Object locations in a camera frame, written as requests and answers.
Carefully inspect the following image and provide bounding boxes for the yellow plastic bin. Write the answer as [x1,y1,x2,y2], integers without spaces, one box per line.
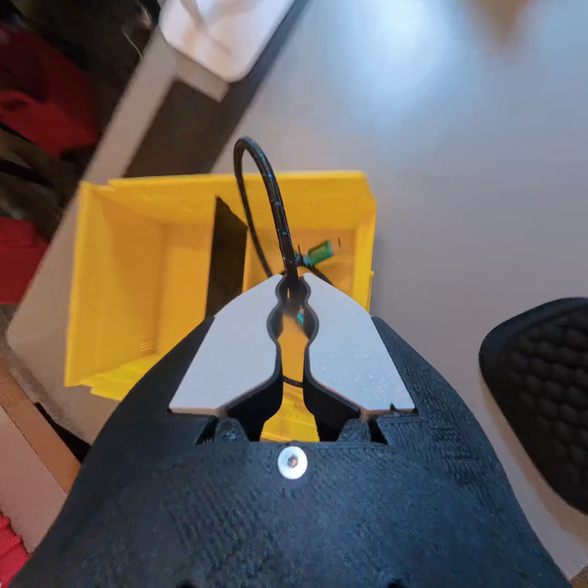
[64,170,378,443]

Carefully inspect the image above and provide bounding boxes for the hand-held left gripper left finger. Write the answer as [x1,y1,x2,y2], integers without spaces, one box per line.
[168,274,286,417]

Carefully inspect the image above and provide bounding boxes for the black bin divider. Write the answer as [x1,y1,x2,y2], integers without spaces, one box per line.
[205,196,250,318]

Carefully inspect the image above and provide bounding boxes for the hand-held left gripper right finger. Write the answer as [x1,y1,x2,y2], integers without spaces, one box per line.
[300,273,417,420]

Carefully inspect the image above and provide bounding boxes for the white desk stand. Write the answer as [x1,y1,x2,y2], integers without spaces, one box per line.
[157,0,297,84]

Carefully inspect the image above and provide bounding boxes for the black braided hdmi cable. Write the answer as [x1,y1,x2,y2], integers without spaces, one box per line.
[233,136,343,389]

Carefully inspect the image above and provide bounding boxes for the black textured wrist rest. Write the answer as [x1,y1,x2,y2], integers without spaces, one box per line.
[479,298,588,515]

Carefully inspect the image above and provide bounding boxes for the red plastic bin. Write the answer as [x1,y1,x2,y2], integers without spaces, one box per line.
[0,28,99,157]
[0,216,50,305]

